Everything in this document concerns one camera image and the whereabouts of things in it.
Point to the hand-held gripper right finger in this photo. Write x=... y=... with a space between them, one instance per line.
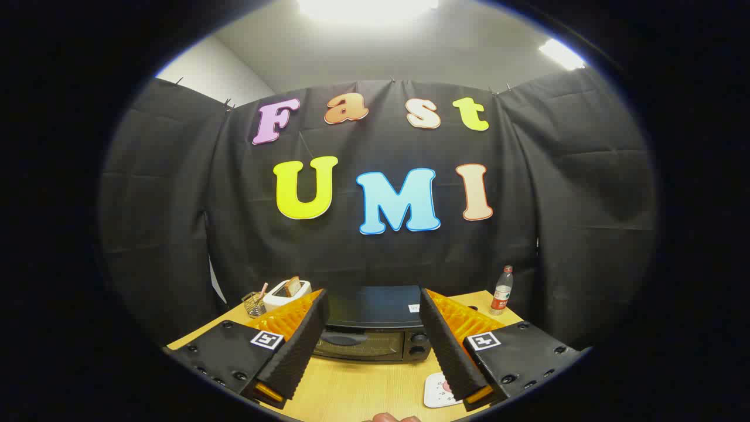
x=448 y=351

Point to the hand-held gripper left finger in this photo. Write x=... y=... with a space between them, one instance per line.
x=304 y=351

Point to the white square plate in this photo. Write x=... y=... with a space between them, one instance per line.
x=435 y=392

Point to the black toaster oven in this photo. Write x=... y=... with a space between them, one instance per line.
x=375 y=308

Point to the white pop-up toaster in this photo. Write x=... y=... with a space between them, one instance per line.
x=278 y=302

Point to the clear water bottle red label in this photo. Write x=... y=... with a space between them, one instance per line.
x=501 y=293

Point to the small ceiling light panel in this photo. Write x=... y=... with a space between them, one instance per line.
x=561 y=54

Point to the large ceiling light panel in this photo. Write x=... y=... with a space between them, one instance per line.
x=369 y=7

